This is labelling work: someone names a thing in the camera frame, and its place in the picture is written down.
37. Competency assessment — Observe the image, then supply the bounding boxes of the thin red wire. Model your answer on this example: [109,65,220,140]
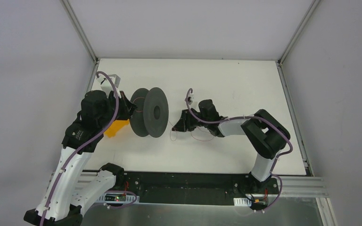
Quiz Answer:
[134,97,216,143]

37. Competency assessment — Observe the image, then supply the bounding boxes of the black perforated cable spool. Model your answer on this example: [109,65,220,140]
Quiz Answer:
[130,87,169,138]

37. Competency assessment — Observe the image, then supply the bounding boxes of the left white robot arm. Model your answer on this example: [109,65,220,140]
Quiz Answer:
[24,90,137,226]

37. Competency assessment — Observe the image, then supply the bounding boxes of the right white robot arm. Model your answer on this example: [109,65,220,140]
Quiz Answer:
[172,99,291,193]

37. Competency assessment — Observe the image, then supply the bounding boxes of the yellow plastic bin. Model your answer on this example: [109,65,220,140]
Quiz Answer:
[104,120,130,138]

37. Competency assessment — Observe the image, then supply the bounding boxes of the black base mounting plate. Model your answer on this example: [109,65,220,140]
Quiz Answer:
[109,171,279,206]

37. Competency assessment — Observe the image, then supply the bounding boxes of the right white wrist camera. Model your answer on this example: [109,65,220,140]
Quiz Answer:
[184,89,194,105]

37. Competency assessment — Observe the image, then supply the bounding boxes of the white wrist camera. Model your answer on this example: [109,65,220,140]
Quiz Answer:
[184,89,194,105]
[96,74,121,96]

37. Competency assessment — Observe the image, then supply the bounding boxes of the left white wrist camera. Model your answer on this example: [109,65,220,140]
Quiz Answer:
[96,74,121,96]

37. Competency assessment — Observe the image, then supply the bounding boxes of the right white cable duct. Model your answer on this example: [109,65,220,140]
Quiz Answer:
[233,197,252,207]

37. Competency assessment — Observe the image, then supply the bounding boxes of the white cable duct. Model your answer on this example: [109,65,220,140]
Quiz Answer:
[96,193,140,205]
[233,197,252,207]

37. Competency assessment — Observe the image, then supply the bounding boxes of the left white cable duct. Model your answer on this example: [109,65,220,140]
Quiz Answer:
[96,193,140,205]

